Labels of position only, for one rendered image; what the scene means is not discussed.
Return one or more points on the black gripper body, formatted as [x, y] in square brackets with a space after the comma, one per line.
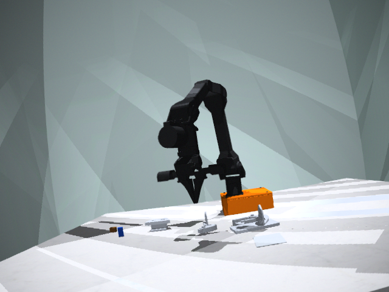
[214, 169]

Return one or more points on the blue cube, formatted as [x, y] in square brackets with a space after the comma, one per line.
[120, 231]

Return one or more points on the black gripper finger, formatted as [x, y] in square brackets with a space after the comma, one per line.
[188, 184]
[197, 187]

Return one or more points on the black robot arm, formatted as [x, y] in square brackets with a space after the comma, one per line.
[179, 131]

